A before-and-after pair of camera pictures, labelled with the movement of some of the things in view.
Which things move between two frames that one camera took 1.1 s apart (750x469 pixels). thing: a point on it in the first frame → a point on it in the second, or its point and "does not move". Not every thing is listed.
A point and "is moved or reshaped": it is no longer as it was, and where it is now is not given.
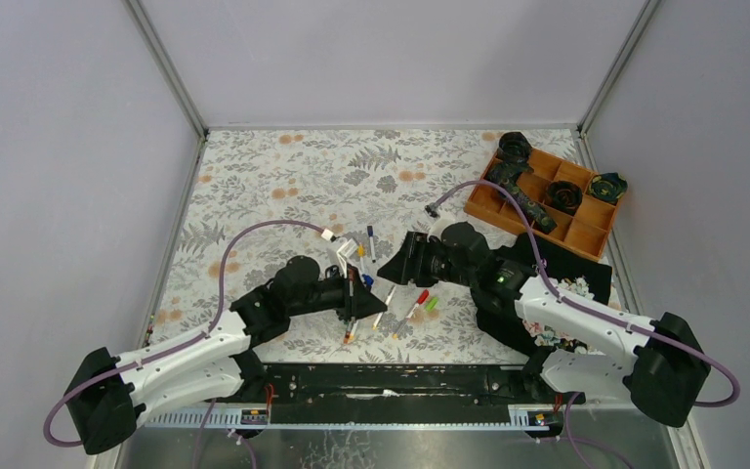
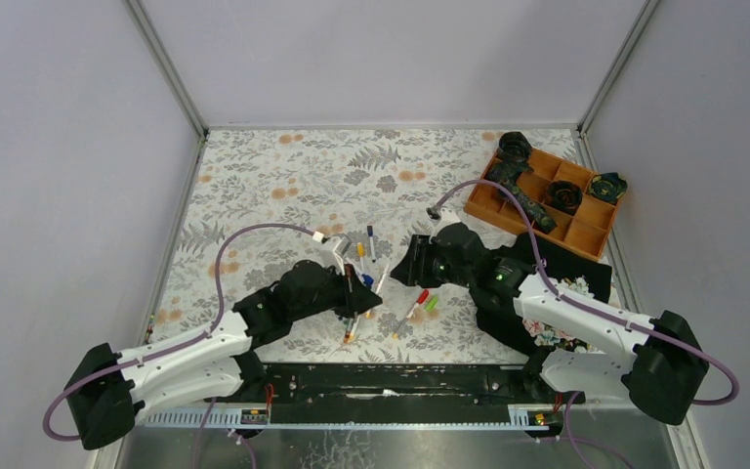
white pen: (421, 300) does not move
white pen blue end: (392, 290) is moved or reshaped
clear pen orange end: (349, 336) does not move
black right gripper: (414, 260) does not move
